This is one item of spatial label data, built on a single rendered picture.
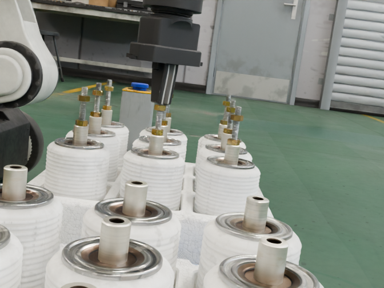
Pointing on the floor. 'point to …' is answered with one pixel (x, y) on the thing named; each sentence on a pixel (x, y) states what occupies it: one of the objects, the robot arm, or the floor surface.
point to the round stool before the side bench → (55, 47)
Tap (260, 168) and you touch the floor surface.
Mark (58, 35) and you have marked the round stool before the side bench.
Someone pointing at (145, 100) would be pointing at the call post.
